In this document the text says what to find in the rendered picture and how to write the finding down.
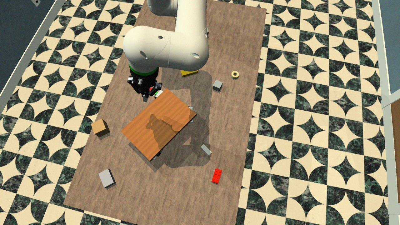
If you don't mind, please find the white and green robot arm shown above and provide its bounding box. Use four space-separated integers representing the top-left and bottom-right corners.
123 0 209 86

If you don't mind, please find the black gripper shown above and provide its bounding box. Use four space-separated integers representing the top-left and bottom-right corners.
127 76 162 102

